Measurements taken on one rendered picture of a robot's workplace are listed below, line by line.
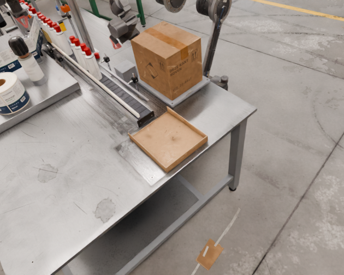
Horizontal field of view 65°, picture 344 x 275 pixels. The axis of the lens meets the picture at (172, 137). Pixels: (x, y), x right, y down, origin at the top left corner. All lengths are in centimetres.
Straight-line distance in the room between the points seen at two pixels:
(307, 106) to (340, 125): 32
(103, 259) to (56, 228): 61
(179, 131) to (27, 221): 79
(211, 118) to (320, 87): 180
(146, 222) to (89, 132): 69
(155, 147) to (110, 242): 75
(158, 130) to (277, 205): 111
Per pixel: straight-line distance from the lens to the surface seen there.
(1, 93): 172
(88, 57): 166
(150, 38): 153
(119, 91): 161
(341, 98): 299
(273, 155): 235
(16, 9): 181
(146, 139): 137
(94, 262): 182
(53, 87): 183
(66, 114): 168
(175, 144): 131
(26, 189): 144
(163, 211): 182
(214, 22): 230
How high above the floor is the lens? 185
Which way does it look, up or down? 49 degrees down
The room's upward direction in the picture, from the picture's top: 10 degrees counter-clockwise
